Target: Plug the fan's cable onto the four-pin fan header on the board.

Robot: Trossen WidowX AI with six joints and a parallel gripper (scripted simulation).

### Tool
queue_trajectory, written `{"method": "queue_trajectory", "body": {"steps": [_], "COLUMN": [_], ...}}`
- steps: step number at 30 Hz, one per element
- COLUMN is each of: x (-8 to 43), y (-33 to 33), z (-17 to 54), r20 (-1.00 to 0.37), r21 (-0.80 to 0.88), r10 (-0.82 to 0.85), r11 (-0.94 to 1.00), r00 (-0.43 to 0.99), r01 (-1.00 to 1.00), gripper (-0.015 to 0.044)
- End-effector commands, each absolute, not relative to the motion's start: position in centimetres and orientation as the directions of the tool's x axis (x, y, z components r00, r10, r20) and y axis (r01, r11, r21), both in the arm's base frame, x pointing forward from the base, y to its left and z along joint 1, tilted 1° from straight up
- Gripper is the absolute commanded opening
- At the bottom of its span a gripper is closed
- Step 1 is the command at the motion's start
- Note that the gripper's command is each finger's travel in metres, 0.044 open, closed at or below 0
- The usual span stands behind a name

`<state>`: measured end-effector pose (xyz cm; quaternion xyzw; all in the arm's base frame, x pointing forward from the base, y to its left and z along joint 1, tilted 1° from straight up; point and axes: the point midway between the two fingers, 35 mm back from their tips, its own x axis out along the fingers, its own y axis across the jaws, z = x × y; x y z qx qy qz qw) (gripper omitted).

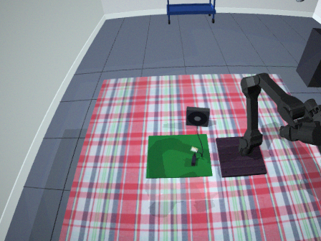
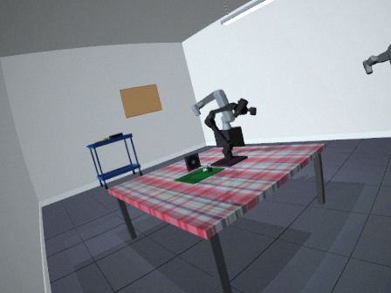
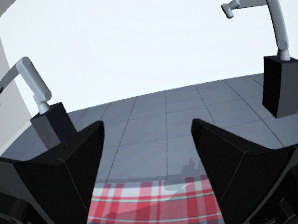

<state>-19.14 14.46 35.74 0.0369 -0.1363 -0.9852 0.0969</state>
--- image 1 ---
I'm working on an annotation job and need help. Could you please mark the green circuit board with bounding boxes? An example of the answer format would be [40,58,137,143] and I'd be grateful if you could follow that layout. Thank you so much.
[146,134,213,179]

